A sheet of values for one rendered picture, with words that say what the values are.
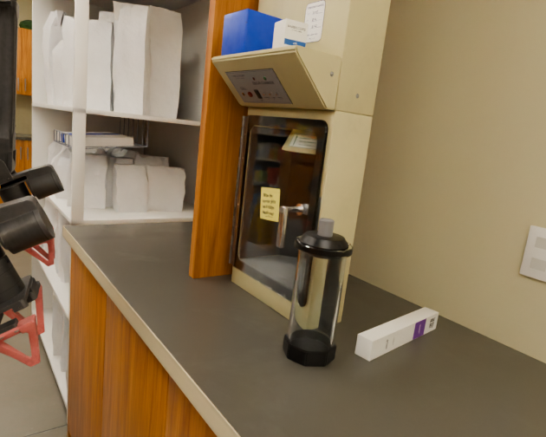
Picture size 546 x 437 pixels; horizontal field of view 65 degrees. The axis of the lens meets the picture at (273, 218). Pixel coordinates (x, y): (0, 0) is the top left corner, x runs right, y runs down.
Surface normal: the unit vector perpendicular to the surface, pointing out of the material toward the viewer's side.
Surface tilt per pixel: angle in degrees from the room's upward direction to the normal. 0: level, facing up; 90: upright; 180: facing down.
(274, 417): 0
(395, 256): 90
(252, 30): 90
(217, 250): 90
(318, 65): 90
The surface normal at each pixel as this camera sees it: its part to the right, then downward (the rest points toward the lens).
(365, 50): 0.58, 0.22
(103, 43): 0.45, 0.09
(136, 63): -0.05, 0.29
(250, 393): 0.11, -0.97
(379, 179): -0.80, 0.03
